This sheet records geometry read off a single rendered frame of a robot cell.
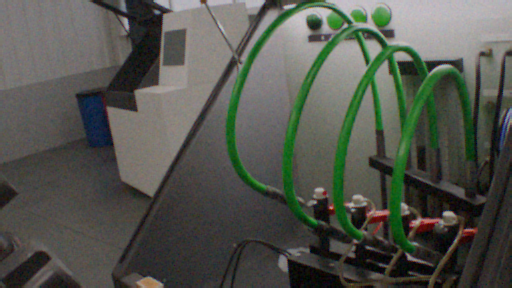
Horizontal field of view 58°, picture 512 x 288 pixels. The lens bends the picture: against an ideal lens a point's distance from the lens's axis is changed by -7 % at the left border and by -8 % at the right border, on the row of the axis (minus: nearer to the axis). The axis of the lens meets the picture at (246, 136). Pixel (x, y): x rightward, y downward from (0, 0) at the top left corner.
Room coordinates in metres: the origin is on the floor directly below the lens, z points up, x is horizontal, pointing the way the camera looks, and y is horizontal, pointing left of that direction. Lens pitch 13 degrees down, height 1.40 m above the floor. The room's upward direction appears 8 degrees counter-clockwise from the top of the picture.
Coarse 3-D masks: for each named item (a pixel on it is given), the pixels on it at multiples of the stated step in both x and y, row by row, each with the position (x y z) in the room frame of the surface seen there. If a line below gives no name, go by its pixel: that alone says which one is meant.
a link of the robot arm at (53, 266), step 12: (36, 240) 0.44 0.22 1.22; (24, 252) 0.41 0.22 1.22; (36, 252) 0.41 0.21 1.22; (48, 252) 0.42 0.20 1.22; (0, 264) 0.41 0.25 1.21; (12, 264) 0.40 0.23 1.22; (24, 264) 0.40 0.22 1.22; (36, 264) 0.40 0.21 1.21; (48, 264) 0.41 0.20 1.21; (60, 264) 0.43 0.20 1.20; (0, 276) 0.39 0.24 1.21; (12, 276) 0.39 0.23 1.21; (24, 276) 0.40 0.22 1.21; (36, 276) 0.40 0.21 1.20; (48, 276) 0.40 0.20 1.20; (60, 276) 0.41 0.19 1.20; (72, 276) 0.41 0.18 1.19
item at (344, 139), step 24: (384, 48) 0.67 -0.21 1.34; (408, 48) 0.71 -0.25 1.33; (360, 96) 0.62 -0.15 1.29; (432, 96) 0.75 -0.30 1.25; (432, 120) 0.75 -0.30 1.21; (432, 144) 0.76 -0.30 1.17; (336, 168) 0.58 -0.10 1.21; (432, 168) 0.76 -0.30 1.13; (336, 192) 0.58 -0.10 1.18; (336, 216) 0.58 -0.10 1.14; (360, 240) 0.60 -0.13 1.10; (384, 240) 0.64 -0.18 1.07
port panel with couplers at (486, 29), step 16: (480, 32) 0.84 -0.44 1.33; (496, 32) 0.82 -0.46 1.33; (480, 48) 0.85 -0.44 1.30; (496, 48) 0.82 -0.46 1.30; (480, 64) 0.85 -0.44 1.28; (496, 64) 0.82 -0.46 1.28; (496, 80) 0.82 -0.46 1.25; (480, 96) 0.85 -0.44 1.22; (496, 96) 0.82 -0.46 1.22; (480, 112) 0.85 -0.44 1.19; (480, 128) 0.85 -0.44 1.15; (480, 144) 0.85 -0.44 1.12; (480, 160) 0.85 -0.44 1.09; (496, 160) 0.83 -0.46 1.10; (480, 176) 0.85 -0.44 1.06
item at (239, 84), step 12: (312, 0) 0.82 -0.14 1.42; (288, 12) 0.78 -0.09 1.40; (336, 12) 0.87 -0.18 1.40; (276, 24) 0.76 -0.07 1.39; (348, 24) 0.89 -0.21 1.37; (264, 36) 0.74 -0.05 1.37; (360, 36) 0.90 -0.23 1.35; (252, 48) 0.73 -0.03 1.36; (360, 48) 0.91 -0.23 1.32; (252, 60) 0.72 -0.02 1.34; (240, 72) 0.71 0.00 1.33; (240, 84) 0.70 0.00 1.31; (372, 84) 0.92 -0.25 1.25; (240, 96) 0.70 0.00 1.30; (372, 96) 0.93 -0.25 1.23; (228, 108) 0.69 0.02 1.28; (228, 120) 0.69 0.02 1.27; (228, 132) 0.68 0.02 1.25; (228, 144) 0.68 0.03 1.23; (240, 168) 0.69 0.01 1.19; (252, 180) 0.70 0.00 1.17
